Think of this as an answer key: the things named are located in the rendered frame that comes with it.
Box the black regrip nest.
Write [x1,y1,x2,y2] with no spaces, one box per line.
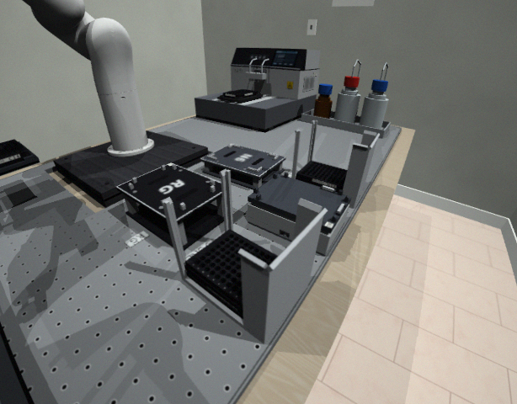
[116,163,224,250]

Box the blue bottle cap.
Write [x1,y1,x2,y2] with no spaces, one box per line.
[318,84,333,93]
[371,80,388,90]

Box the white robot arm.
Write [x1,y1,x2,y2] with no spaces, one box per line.
[22,0,154,157]

